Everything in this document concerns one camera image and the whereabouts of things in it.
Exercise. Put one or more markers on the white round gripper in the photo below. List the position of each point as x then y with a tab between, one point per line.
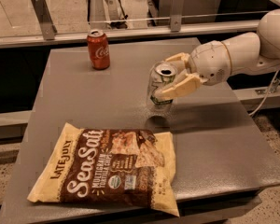
209	62

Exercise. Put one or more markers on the white green 7up can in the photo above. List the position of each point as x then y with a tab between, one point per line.
161	74

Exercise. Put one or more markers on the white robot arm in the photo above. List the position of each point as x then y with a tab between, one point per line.
255	53

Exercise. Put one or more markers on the red coca-cola can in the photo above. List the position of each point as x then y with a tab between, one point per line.
98	49

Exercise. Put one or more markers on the brown sea salt chip bag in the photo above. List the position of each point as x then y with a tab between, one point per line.
134	167

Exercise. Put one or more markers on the right metal rail bracket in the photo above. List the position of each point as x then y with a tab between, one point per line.
176	15

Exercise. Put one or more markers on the metal rail bracket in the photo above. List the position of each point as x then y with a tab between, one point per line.
45	21
176	15

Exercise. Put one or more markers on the horizontal metal rail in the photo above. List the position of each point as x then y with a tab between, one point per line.
127	34

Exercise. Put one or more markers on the left metal rail bracket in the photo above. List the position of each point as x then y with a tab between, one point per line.
45	21

